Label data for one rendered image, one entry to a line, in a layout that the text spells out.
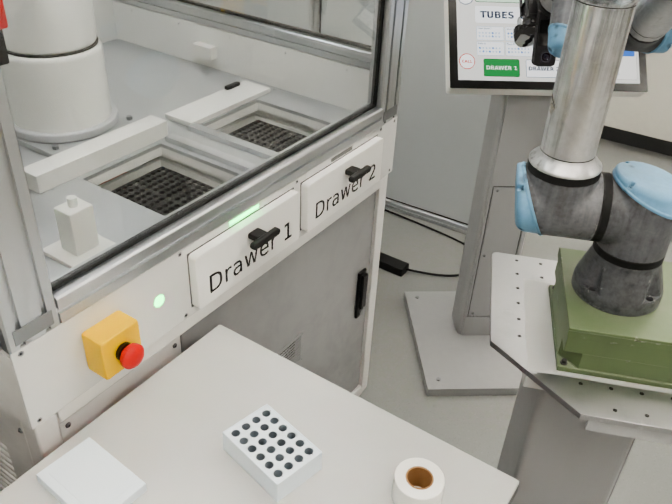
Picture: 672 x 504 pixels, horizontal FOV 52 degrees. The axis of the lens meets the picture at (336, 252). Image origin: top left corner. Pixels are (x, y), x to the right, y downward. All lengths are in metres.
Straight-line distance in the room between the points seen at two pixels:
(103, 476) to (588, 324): 0.79
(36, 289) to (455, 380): 1.54
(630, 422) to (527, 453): 0.30
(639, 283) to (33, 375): 0.95
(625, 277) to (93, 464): 0.88
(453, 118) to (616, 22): 1.83
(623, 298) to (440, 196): 1.84
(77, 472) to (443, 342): 1.55
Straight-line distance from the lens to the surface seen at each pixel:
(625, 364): 1.28
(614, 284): 1.25
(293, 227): 1.37
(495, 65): 1.86
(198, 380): 1.18
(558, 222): 1.17
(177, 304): 1.20
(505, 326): 1.34
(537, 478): 1.52
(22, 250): 0.95
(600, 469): 1.50
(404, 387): 2.26
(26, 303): 0.99
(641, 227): 1.20
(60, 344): 1.06
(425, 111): 2.90
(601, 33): 1.07
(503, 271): 1.48
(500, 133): 2.03
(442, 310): 2.51
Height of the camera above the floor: 1.59
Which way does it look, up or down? 34 degrees down
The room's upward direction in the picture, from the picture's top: 3 degrees clockwise
